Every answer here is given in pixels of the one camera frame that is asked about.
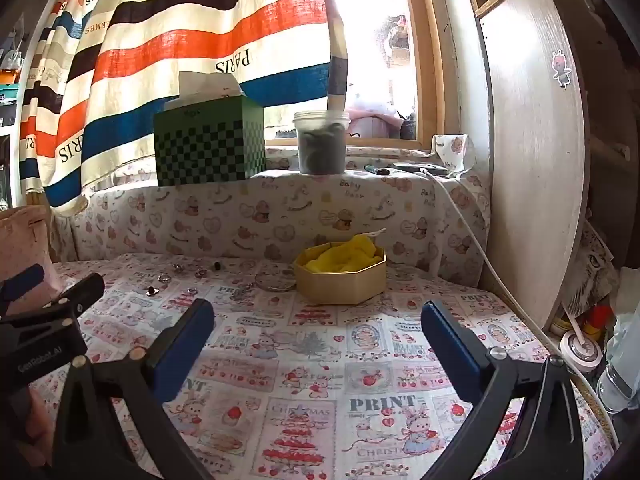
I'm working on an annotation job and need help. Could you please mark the flat black device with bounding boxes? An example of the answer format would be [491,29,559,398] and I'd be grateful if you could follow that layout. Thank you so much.
[392,160,449,175]

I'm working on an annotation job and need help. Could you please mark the green checkered tissue box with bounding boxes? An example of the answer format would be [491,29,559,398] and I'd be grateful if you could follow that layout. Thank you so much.
[152,94,267,189]

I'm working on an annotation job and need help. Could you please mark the white tissue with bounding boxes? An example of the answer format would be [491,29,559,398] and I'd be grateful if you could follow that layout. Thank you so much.
[178,70,246,100]

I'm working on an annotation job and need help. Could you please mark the red print tablecloth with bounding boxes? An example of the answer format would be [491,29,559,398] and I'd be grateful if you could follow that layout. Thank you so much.
[30,252,619,480]

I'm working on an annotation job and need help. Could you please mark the thin metal bangle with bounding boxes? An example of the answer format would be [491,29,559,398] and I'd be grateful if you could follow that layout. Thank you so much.
[254,271,297,293]

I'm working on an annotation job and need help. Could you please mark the pink cushion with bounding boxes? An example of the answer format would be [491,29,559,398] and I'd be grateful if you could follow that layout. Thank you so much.
[0,205,64,311]

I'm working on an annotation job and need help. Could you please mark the yellow drawstring pouch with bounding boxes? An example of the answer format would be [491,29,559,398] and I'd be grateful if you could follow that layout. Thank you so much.
[305,227,389,274]

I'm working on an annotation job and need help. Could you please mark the clear plastic jar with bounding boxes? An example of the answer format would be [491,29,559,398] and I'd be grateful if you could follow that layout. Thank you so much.
[293,109,351,176]

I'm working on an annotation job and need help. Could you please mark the white wooden cabinet panel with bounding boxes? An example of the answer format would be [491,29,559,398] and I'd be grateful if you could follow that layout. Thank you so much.
[465,0,589,332]

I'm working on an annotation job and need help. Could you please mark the person's left hand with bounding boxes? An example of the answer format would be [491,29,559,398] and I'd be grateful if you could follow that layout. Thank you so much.
[14,387,60,467]

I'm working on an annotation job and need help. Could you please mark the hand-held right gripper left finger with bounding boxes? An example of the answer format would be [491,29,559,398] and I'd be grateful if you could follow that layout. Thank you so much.
[52,298,217,480]

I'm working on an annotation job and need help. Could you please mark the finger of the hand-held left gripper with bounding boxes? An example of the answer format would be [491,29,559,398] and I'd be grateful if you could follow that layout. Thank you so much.
[0,263,46,312]
[47,272,106,323]

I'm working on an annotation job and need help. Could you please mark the striped printed curtain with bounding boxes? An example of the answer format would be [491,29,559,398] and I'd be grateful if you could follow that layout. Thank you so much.
[20,0,351,217]

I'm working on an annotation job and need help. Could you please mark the red and yellow container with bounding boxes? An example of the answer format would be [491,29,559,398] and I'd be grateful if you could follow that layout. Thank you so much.
[581,304,614,336]

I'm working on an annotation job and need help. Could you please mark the bear print cloth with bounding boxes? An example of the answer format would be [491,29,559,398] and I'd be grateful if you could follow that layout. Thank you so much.
[50,132,494,292]

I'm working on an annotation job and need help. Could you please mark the wooden window frame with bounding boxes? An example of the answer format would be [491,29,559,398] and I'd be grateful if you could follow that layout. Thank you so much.
[264,0,447,154]

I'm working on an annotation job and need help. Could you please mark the octagonal gold box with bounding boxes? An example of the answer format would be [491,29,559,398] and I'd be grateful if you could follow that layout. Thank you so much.
[293,242,388,306]

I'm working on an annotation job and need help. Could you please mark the cluttered shelf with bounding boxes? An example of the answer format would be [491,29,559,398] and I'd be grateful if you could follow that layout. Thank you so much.
[0,10,27,211]

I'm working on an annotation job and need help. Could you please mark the white cable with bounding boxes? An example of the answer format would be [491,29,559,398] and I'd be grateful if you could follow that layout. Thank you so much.
[422,167,620,443]

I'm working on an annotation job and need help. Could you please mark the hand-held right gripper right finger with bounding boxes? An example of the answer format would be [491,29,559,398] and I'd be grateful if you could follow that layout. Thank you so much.
[420,300,586,480]

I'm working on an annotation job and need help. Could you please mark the clear plastic bottle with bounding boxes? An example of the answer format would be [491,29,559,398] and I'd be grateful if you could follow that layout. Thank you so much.
[596,310,640,414]

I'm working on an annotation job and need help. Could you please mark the round white container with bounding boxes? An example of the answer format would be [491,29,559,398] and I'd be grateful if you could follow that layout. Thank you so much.
[559,329,604,374]

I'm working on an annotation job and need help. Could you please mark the cartoon sticker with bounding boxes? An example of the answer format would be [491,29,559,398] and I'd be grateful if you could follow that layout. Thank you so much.
[550,50,574,90]

